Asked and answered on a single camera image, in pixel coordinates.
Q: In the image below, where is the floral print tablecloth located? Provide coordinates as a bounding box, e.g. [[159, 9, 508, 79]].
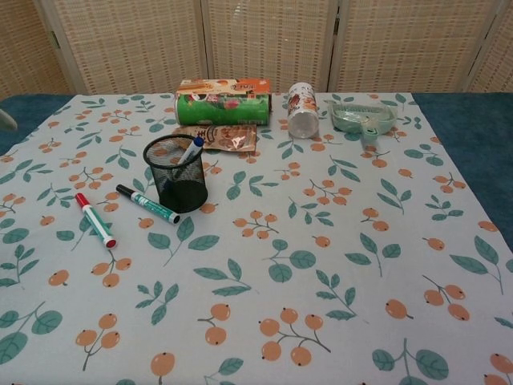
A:
[[0, 91, 513, 385]]

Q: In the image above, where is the woven folding screen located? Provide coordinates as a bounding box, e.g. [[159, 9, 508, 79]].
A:
[[0, 0, 513, 99]]

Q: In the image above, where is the white printed bottle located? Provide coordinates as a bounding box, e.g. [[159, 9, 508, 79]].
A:
[[287, 82, 320, 140]]

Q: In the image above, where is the brown snack pouch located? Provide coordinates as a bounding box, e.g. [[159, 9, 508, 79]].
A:
[[172, 123, 257, 153]]

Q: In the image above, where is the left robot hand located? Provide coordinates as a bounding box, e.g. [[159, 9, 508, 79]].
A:
[[0, 108, 18, 132]]

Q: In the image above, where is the green chips can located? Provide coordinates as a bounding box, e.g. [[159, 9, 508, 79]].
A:
[[174, 91, 273, 128]]

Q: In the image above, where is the blue cap marker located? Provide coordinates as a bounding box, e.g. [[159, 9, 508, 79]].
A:
[[162, 135, 204, 193]]

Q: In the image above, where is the black mesh pen holder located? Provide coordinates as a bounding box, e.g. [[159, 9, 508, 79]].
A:
[[143, 134, 209, 214]]

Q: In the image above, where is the green dustpan brush set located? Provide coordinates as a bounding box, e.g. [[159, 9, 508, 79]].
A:
[[327, 99, 398, 152]]

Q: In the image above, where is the red cap marker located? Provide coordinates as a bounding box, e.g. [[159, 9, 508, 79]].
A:
[[75, 192, 119, 249]]

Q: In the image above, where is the orange snack box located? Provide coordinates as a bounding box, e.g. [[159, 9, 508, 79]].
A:
[[178, 78, 273, 99]]

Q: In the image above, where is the black cap marker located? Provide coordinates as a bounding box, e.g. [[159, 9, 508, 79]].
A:
[[115, 184, 181, 225]]

